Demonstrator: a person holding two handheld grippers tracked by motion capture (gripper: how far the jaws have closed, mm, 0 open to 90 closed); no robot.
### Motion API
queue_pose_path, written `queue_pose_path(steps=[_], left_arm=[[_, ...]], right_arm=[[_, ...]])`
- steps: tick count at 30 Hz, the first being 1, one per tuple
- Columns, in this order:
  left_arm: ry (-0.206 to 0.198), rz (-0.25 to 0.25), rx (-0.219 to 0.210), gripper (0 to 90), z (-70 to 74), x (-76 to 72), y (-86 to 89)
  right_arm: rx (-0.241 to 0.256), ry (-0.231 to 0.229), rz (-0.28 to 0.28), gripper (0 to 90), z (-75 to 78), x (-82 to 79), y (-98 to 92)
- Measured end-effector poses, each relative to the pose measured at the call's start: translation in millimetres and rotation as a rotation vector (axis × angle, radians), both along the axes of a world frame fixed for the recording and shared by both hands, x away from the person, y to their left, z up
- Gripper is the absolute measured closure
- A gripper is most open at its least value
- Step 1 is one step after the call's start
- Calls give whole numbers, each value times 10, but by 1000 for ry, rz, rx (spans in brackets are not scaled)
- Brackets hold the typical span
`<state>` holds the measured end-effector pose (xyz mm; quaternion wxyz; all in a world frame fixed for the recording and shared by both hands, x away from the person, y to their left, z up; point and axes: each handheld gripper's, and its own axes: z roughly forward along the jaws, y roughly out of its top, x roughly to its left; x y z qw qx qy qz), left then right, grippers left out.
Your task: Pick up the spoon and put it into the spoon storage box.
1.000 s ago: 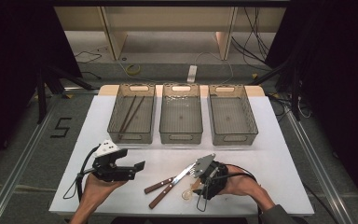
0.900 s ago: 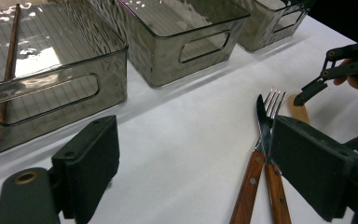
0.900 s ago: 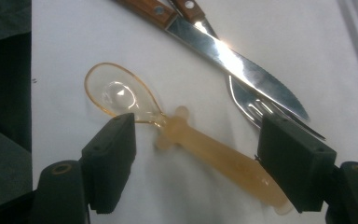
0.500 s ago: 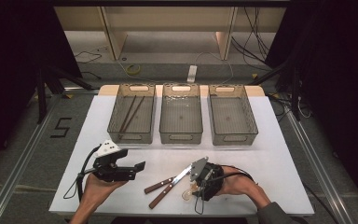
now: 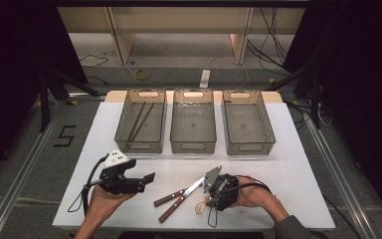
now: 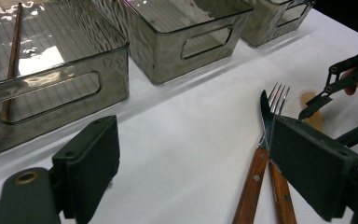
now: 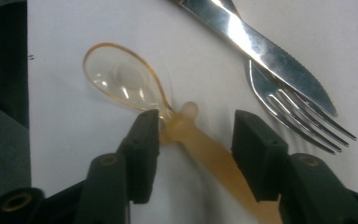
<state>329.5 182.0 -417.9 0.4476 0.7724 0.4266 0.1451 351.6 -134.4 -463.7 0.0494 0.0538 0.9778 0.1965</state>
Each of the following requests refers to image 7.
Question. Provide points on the translucent amber plastic spoon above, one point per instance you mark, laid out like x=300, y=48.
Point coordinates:
x=205, y=149

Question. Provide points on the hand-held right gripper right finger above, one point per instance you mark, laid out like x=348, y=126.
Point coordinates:
x=261, y=155

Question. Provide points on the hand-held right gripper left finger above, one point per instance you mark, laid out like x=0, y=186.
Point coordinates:
x=136, y=161

